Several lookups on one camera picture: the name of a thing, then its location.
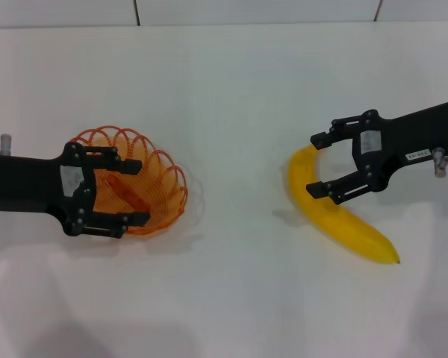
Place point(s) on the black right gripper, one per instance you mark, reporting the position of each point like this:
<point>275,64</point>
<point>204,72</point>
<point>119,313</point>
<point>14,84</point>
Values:
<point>407,138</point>

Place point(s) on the silver connector on left gripper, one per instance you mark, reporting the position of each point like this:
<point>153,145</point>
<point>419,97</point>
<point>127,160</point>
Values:
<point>6,144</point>

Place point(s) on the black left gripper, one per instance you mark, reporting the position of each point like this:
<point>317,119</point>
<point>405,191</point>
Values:
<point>26,182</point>

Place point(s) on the orange woven plastic basket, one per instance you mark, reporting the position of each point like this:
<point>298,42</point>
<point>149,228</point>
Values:
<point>160,194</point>

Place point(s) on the silver connector on right gripper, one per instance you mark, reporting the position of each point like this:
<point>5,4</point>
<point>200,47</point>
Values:
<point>440,162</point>

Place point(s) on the silver connector on gripper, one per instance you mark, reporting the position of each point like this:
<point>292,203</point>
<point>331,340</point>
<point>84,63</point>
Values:
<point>6,144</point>
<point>440,162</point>

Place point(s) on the yellow banana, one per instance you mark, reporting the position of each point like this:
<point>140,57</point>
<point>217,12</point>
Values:
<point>332,220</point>

